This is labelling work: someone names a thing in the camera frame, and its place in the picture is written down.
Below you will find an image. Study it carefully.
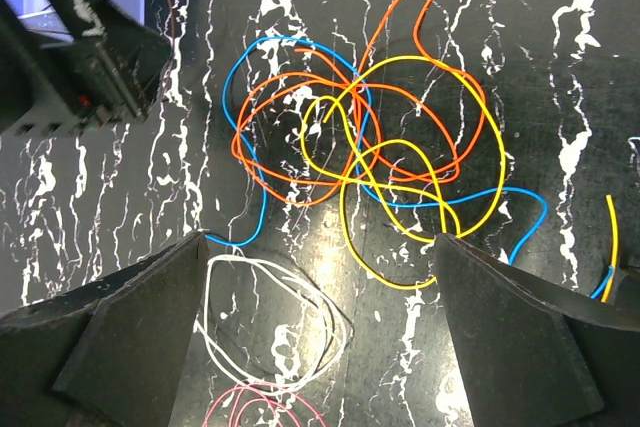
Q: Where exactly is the pink cable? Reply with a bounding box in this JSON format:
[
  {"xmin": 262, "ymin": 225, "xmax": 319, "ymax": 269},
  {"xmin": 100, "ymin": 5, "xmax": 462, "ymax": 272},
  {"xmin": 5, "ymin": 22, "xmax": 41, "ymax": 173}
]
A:
[{"xmin": 200, "ymin": 380, "xmax": 329, "ymax": 427}]

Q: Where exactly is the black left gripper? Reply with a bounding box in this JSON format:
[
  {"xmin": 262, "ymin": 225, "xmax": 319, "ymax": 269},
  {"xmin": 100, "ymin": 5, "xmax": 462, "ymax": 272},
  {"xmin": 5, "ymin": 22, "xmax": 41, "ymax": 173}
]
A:
[{"xmin": 1, "ymin": 0, "xmax": 172, "ymax": 137}]

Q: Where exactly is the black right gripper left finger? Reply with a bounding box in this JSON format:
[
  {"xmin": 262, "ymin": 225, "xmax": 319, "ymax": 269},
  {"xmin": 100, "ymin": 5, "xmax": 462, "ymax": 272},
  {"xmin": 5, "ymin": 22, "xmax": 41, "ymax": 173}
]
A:
[{"xmin": 1, "ymin": 233, "xmax": 208, "ymax": 426}]

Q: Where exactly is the yellow cable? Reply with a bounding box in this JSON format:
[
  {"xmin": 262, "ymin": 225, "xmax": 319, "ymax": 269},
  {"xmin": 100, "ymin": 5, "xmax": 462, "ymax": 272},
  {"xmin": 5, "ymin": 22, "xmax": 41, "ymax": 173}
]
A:
[{"xmin": 301, "ymin": 54, "xmax": 620, "ymax": 304}]

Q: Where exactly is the white cable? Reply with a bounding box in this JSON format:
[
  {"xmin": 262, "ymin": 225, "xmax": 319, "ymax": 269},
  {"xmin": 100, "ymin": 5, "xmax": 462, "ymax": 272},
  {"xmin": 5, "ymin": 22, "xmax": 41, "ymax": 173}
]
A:
[{"xmin": 193, "ymin": 246, "xmax": 354, "ymax": 386}]

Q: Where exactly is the blue cable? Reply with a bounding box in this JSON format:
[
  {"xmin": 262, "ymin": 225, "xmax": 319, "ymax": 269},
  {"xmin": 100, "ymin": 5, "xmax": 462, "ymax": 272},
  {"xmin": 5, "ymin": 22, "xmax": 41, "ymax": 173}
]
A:
[{"xmin": 205, "ymin": 35, "xmax": 616, "ymax": 301}]

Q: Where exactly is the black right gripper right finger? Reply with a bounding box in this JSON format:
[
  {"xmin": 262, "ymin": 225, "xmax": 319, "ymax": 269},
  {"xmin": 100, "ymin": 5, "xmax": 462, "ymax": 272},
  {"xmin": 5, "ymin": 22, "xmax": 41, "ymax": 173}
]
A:
[{"xmin": 434, "ymin": 234, "xmax": 639, "ymax": 426}]

